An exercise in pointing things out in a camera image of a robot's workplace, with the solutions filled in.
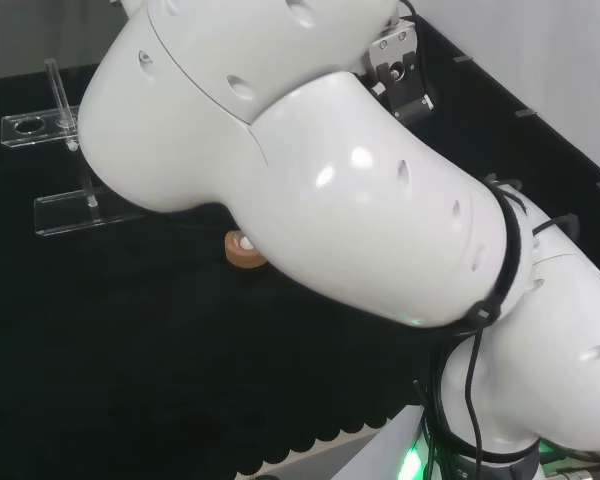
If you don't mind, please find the clear acrylic funnel stand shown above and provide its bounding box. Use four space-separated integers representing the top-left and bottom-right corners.
0 58 131 238

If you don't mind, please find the black bench cloth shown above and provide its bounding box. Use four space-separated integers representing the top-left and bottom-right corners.
0 13 600 464

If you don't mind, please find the black cable bundle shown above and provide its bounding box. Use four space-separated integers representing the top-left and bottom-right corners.
412 339 462 480

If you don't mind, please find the black strap around arm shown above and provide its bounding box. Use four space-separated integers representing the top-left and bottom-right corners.
482 174 529 327

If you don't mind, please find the thin black cable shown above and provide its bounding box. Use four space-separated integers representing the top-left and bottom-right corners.
461 319 489 462

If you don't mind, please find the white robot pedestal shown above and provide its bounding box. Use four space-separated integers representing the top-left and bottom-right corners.
367 403 431 480

